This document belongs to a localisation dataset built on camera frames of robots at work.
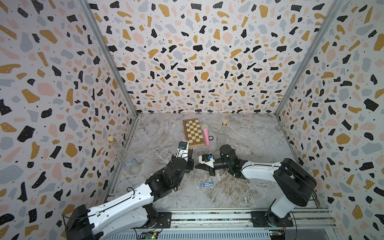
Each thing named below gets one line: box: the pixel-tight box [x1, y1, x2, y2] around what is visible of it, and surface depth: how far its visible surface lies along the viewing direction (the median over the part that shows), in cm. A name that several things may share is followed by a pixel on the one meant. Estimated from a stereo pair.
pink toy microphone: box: [201, 123, 210, 147], surface depth 111 cm
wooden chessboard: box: [182, 118, 205, 148], surface depth 108 cm
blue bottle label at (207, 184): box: [200, 182, 214, 187], surface depth 87 cm
